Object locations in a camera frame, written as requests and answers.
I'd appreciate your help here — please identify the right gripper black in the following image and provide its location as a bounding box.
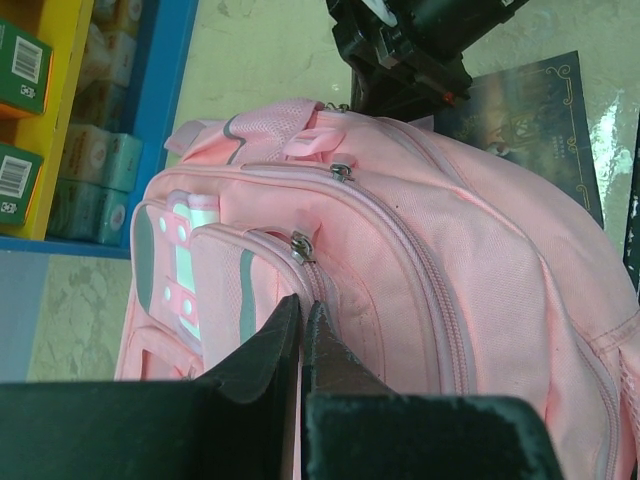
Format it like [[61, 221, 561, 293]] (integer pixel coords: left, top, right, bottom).
[[326, 0, 525, 120]]

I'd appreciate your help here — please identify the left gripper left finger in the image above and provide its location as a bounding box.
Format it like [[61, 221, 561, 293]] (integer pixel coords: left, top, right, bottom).
[[1, 295, 300, 479]]

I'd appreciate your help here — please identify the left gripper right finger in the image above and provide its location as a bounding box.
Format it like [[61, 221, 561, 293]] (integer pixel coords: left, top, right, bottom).
[[302, 302, 563, 479]]

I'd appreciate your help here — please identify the pink student backpack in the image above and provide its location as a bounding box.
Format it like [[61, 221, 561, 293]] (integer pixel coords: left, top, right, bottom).
[[115, 99, 639, 479]]

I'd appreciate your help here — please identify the teal tissue pack stack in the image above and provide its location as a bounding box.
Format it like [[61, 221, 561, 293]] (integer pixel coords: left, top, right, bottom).
[[47, 0, 144, 246]]

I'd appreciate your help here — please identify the Tale of Two Cities book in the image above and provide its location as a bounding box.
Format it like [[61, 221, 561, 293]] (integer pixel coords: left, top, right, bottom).
[[435, 51, 604, 225]]

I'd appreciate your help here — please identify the blue kids shelf unit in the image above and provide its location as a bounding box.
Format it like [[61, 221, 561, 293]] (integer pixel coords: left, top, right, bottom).
[[0, 0, 201, 260]]

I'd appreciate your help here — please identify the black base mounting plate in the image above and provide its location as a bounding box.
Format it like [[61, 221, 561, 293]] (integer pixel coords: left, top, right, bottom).
[[623, 122, 640, 297]]

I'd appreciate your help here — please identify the green box right lower shelf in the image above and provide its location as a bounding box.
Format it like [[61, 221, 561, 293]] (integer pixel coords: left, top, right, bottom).
[[0, 143, 43, 225]]

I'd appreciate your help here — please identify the green box shelf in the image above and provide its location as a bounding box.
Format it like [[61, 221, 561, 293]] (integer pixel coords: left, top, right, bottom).
[[0, 19, 53, 120], [0, 143, 43, 225]]

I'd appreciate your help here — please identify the green box left lower shelf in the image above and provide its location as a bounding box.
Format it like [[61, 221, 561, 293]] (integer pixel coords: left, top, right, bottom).
[[0, 19, 53, 120]]

